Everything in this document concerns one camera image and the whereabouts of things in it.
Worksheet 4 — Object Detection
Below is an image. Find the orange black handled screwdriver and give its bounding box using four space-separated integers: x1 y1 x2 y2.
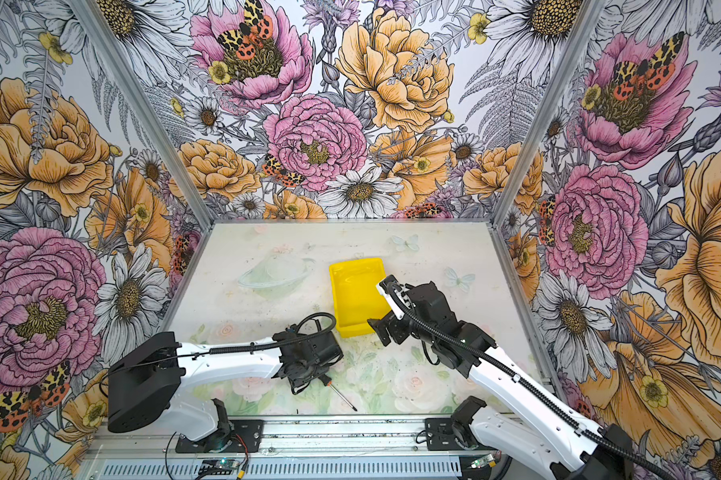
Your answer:
318 374 358 412

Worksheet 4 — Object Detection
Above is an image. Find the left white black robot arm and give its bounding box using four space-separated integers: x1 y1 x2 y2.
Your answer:
106 324 344 453

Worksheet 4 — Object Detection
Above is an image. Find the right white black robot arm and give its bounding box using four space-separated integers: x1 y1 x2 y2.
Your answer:
368 275 637 479

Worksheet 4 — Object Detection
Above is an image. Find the yellow plastic bin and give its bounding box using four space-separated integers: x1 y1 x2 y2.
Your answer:
330 257 390 338

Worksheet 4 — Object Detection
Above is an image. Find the left green circuit board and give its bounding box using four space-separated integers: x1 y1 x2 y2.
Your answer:
200 458 242 475

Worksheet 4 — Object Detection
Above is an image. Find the green circuit board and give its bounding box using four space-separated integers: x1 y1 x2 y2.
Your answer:
469 454 497 469
200 458 242 475

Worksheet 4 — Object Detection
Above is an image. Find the right green circuit board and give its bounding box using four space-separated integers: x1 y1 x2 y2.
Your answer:
469 454 497 469

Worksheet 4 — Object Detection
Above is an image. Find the aluminium front rail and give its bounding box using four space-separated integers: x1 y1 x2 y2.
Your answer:
80 415 517 480

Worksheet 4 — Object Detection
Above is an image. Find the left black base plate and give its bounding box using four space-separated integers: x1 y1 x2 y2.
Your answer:
174 419 264 454

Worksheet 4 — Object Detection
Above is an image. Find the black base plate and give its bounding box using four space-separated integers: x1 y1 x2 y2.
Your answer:
415 417 478 451
174 419 264 454

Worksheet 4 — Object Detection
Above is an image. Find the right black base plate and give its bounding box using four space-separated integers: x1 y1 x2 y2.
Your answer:
415 417 478 451

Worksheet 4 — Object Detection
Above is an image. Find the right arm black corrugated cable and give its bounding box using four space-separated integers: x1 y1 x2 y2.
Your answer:
381 275 676 480

